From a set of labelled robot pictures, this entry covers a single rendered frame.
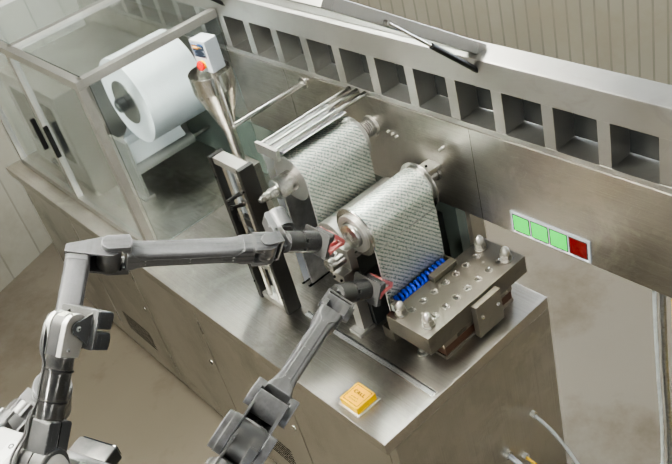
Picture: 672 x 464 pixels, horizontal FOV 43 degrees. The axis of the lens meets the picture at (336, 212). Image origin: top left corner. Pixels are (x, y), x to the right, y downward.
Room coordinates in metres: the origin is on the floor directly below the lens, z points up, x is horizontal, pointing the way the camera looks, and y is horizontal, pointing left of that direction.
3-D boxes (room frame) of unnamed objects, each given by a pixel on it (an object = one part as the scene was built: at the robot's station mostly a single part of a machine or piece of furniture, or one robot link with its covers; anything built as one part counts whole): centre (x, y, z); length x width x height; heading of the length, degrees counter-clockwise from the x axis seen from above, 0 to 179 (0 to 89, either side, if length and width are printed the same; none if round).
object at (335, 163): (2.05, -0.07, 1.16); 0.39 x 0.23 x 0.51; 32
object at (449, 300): (1.81, -0.27, 1.00); 0.40 x 0.16 x 0.06; 122
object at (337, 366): (2.69, 0.44, 0.88); 2.52 x 0.66 x 0.04; 32
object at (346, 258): (1.88, 0.02, 1.05); 0.06 x 0.05 x 0.31; 122
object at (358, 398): (1.61, 0.08, 0.91); 0.07 x 0.07 x 0.02; 32
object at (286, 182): (2.07, 0.12, 1.34); 0.06 x 0.06 x 0.06; 32
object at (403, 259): (1.89, -0.17, 1.11); 0.23 x 0.01 x 0.18; 122
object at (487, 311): (1.74, -0.33, 0.97); 0.10 x 0.03 x 0.11; 122
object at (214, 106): (2.54, 0.26, 1.19); 0.14 x 0.14 x 0.57
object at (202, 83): (2.54, 0.26, 1.50); 0.14 x 0.14 x 0.06
